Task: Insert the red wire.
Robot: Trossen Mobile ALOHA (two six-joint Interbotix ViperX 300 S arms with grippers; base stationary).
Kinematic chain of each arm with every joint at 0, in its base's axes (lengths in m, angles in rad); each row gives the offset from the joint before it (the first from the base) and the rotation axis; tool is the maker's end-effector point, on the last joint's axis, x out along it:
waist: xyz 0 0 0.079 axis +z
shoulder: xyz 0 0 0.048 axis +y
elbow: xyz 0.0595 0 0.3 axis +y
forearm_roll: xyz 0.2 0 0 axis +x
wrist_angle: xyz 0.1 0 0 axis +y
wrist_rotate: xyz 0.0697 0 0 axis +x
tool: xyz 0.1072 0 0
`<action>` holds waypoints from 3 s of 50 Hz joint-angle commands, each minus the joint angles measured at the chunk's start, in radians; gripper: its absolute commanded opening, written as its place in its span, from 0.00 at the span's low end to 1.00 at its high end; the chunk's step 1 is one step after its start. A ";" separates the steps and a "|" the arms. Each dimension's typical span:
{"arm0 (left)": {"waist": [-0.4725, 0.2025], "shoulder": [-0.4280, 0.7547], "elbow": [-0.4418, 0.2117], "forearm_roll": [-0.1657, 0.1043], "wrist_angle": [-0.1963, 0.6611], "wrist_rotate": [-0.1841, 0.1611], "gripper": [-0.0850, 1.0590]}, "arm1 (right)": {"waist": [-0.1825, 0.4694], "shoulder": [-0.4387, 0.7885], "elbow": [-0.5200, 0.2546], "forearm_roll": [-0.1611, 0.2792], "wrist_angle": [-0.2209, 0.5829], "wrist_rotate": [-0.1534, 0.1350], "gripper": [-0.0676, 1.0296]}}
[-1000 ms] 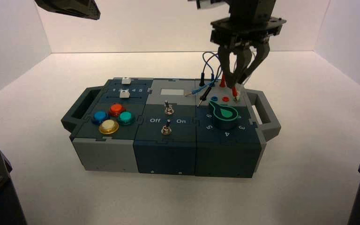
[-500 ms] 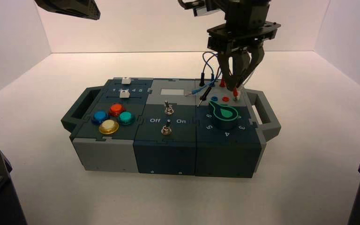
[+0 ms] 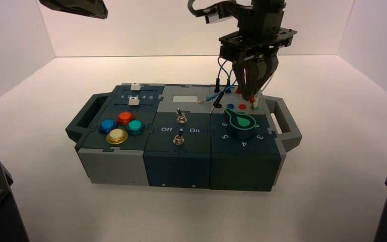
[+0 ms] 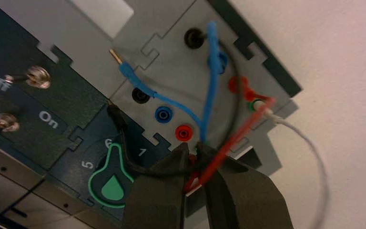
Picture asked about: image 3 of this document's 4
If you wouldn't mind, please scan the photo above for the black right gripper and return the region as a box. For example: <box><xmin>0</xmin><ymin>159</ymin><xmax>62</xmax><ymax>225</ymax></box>
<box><xmin>219</xmin><ymin>6</ymin><xmax>297</xmax><ymax>100</ymax></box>

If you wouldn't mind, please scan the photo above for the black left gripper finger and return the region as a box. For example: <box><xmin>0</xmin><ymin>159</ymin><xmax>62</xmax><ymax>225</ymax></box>
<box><xmin>39</xmin><ymin>0</ymin><xmax>109</xmax><ymax>19</ymax></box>

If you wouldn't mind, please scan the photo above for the red jumper wire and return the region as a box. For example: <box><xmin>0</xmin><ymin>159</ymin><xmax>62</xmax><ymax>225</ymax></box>
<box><xmin>235</xmin><ymin>67</ymin><xmax>256</xmax><ymax>105</ymax></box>

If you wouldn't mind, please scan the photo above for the green rotary dial knob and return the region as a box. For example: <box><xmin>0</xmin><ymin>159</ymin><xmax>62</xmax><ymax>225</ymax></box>
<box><xmin>224</xmin><ymin>108</ymin><xmax>257</xmax><ymax>140</ymax></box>

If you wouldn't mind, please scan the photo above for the grey display screen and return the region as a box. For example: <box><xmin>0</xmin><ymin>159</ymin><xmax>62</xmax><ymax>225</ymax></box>
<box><xmin>172</xmin><ymin>95</ymin><xmax>198</xmax><ymax>103</ymax></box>

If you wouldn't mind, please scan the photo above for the red round push button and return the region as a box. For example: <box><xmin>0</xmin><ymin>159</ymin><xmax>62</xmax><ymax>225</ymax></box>
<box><xmin>116</xmin><ymin>111</ymin><xmax>136</xmax><ymax>126</ymax></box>

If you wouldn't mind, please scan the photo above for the dark teal grey task box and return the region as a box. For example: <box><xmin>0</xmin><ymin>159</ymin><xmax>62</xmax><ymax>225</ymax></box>
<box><xmin>65</xmin><ymin>83</ymin><xmax>303</xmax><ymax>193</ymax></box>

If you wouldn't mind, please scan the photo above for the blue round push button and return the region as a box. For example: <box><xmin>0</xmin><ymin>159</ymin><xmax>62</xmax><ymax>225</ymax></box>
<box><xmin>98</xmin><ymin>119</ymin><xmax>117</xmax><ymax>135</ymax></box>

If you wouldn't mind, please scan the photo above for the green round push button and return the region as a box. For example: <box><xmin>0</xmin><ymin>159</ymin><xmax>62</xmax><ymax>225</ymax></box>
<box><xmin>126</xmin><ymin>120</ymin><xmax>146</xmax><ymax>136</ymax></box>

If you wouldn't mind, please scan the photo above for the yellow round push button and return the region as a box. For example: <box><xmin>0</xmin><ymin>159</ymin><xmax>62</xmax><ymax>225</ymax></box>
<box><xmin>106</xmin><ymin>128</ymin><xmax>128</xmax><ymax>145</ymax></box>

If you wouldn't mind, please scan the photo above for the white jumper wire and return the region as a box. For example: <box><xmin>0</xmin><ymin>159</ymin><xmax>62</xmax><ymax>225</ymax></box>
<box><xmin>250</xmin><ymin>75</ymin><xmax>274</xmax><ymax>111</ymax></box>

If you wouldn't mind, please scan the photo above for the black jumper wire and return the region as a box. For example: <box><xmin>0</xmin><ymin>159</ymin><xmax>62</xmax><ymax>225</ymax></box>
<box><xmin>210</xmin><ymin>57</ymin><xmax>235</xmax><ymax>116</ymax></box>

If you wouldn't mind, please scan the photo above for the blue jumper wire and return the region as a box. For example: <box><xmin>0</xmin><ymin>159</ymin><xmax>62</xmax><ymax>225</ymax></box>
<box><xmin>198</xmin><ymin>56</ymin><xmax>238</xmax><ymax>105</ymax></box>

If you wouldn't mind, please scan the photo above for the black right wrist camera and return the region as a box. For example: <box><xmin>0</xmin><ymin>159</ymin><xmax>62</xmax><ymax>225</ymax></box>
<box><xmin>188</xmin><ymin>0</ymin><xmax>241</xmax><ymax>25</ymax></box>

